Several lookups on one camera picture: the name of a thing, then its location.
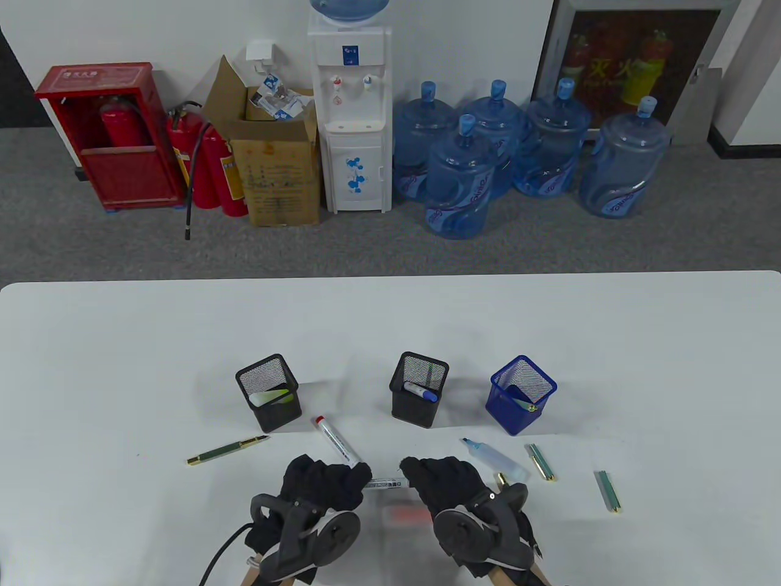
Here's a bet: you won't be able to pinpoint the black cable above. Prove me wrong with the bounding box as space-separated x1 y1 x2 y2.
198 522 255 586

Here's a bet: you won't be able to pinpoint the person's left forearm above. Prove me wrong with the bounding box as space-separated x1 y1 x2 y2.
241 552 276 586

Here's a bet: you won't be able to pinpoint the glass fire hose cabinet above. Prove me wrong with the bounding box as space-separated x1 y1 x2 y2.
530 0 742 132

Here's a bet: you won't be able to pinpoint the red fire extinguisher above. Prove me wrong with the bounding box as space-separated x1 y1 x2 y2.
201 125 249 217
99 95 150 148
166 101 221 241

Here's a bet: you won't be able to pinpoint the white red marker pen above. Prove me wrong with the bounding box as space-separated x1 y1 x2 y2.
313 416 362 468

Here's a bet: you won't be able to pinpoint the person's right hand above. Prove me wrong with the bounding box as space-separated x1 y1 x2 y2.
400 455 544 579

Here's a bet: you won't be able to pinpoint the red fire extinguisher cabinet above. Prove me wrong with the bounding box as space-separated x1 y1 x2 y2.
35 61 185 213

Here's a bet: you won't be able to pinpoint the blue water jug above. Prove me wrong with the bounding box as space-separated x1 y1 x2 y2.
392 81 457 203
425 114 498 240
461 79 528 199
578 96 673 219
511 78 592 199

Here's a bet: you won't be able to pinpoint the orange highlighter pen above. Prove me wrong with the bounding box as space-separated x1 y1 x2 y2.
383 505 435 529

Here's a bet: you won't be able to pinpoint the white water dispenser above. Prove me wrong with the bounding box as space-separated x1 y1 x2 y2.
307 11 392 214

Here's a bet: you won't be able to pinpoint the blue highlighter pen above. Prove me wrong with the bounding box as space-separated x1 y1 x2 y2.
462 438 530 484

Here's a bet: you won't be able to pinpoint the blue dispenser water bottle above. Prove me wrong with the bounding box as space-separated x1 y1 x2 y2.
309 0 391 25

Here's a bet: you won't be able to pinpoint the person's right forearm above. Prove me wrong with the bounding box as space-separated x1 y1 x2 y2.
488 562 550 586

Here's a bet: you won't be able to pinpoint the brown cardboard box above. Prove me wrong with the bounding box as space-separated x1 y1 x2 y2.
201 55 322 228

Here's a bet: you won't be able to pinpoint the person's left hand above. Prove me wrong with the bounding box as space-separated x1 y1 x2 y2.
244 454 373 582

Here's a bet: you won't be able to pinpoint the black mesh pen holder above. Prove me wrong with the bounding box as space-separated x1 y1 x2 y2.
389 351 450 428
235 354 303 434

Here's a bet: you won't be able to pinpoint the blue mesh pen holder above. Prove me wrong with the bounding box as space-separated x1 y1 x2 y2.
485 355 557 436

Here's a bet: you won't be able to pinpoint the grey metal cabinet door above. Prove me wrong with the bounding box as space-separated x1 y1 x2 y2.
670 64 725 146

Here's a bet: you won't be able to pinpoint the white blue packets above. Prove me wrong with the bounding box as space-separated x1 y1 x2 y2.
249 73 315 121

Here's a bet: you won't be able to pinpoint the green gold pen cap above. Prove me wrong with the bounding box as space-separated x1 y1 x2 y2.
527 444 557 483
596 470 622 514

